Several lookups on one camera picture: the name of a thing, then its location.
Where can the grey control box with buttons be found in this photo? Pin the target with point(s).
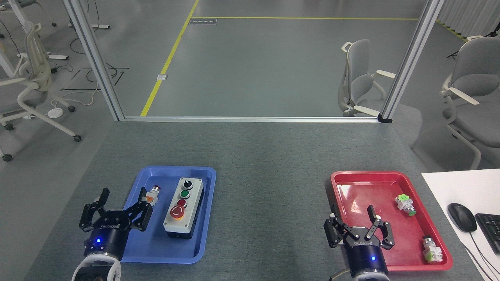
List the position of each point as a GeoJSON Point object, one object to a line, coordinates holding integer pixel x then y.
{"type": "Point", "coordinates": [183, 210]}

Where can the green push button switch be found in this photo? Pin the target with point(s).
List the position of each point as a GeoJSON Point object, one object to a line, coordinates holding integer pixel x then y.
{"type": "Point", "coordinates": [404, 205]}

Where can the red plastic tray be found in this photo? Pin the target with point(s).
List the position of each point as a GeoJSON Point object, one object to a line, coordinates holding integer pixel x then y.
{"type": "Point", "coordinates": [383, 187]}

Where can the silver floor outlet plate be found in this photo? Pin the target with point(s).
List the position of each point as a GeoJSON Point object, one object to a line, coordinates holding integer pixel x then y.
{"type": "Point", "coordinates": [162, 77]}

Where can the round white floor socket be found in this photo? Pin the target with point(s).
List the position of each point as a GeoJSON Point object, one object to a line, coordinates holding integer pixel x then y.
{"type": "Point", "coordinates": [55, 112]}

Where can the black computer mouse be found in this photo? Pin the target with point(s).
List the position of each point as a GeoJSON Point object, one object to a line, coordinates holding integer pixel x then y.
{"type": "Point", "coordinates": [462, 217]}

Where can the black corner bracket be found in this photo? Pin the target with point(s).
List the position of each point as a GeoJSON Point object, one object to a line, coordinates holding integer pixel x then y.
{"type": "Point", "coordinates": [384, 118]}

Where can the red push button orange block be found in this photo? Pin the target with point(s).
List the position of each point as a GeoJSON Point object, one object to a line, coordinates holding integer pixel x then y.
{"type": "Point", "coordinates": [153, 194]}

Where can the silver aluminium crossbar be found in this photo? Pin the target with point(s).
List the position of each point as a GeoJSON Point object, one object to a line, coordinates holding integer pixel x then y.
{"type": "Point", "coordinates": [250, 119]}

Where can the black keyboard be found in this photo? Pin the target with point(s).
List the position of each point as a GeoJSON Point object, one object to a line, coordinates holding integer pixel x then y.
{"type": "Point", "coordinates": [490, 232]}

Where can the blue plastic tray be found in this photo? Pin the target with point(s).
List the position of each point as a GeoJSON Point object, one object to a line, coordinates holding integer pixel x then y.
{"type": "Point", "coordinates": [175, 246]}

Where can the white desk leg base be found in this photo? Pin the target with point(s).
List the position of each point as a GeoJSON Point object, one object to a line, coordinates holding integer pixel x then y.
{"type": "Point", "coordinates": [39, 47]}

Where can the silver push button green block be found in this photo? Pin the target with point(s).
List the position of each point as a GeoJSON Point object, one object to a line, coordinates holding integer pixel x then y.
{"type": "Point", "coordinates": [431, 249]}

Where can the silver aluminium post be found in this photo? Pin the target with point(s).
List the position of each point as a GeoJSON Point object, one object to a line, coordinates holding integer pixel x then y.
{"type": "Point", "coordinates": [412, 58]}
{"type": "Point", "coordinates": [93, 58]}

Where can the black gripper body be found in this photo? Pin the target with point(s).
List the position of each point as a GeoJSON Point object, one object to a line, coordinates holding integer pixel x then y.
{"type": "Point", "coordinates": [365, 255]}
{"type": "Point", "coordinates": [107, 238]}

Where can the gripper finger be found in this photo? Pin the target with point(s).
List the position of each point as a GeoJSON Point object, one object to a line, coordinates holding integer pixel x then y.
{"type": "Point", "coordinates": [141, 214]}
{"type": "Point", "coordinates": [381, 230]}
{"type": "Point", "coordinates": [91, 214]}
{"type": "Point", "coordinates": [336, 230]}

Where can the grey office chair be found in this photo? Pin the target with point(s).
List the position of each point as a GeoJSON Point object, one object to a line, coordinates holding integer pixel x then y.
{"type": "Point", "coordinates": [474, 78]}
{"type": "Point", "coordinates": [361, 86]}

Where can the white mesh office chair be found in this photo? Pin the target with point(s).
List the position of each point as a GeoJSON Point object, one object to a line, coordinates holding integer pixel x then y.
{"type": "Point", "coordinates": [37, 78]}

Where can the white desk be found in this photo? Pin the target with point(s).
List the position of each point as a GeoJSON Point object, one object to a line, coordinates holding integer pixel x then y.
{"type": "Point", "coordinates": [461, 187]}

